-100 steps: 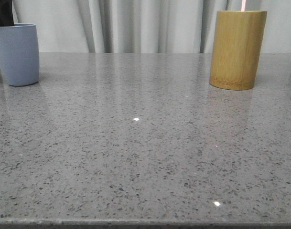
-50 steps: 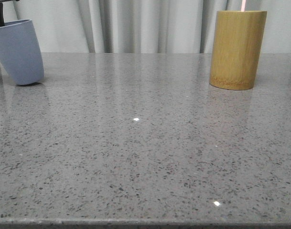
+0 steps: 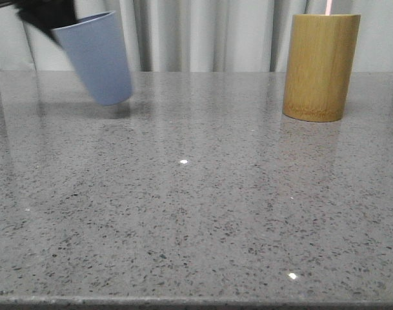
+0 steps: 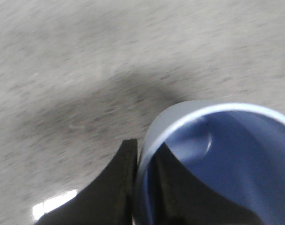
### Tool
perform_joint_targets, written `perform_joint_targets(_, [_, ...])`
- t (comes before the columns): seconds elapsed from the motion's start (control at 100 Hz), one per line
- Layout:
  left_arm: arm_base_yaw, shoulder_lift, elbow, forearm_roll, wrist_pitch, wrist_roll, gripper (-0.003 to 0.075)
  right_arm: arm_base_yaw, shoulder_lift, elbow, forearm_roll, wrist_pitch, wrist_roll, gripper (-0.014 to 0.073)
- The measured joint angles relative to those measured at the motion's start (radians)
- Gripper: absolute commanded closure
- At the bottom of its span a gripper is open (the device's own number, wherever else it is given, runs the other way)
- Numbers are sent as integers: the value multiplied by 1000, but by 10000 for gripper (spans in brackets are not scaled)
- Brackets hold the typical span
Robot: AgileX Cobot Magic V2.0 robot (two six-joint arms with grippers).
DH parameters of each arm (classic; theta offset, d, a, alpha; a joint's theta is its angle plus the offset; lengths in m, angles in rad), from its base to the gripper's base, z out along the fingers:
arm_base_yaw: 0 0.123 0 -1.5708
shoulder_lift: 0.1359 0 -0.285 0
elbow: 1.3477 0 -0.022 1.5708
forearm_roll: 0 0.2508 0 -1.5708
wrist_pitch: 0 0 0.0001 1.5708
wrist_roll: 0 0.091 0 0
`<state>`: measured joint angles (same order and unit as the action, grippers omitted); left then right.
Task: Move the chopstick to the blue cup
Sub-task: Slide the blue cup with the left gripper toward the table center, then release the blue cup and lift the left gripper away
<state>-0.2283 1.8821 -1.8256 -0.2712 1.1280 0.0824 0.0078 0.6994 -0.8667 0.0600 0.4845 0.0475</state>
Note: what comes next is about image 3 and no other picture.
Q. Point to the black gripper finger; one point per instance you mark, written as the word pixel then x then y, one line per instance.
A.
pixel 48 15

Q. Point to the blue plastic cup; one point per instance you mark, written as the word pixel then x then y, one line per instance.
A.
pixel 96 48

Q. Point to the grey pleated curtain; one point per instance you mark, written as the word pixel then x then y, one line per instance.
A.
pixel 203 36

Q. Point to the bamboo wooden holder cup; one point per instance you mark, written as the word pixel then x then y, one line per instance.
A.
pixel 319 66

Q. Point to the pink chopstick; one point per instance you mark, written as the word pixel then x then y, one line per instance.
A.
pixel 328 7

